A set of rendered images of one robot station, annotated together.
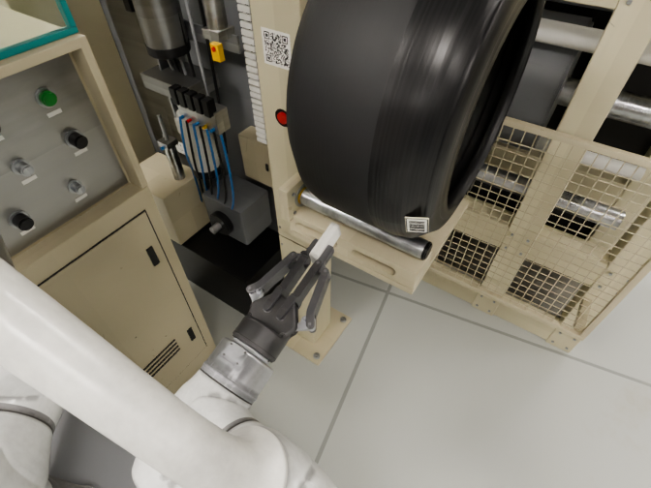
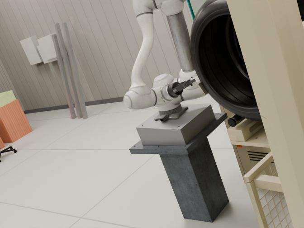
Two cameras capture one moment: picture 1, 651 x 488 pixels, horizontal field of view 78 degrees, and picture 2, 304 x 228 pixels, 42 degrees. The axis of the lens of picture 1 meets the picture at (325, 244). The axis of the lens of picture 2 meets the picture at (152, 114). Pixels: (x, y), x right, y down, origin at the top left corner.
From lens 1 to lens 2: 2.09 m
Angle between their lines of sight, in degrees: 91
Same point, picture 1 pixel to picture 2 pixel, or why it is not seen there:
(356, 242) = not seen: hidden behind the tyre
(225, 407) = (157, 89)
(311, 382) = not seen: outside the picture
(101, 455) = (186, 116)
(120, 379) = (139, 56)
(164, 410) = (136, 63)
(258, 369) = (165, 89)
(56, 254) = not seen: hidden behind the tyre
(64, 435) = (193, 110)
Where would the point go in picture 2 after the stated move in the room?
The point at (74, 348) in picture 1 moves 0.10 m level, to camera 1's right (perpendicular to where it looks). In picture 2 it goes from (141, 50) to (136, 54)
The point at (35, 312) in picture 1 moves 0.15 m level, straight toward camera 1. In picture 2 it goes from (144, 44) to (123, 54)
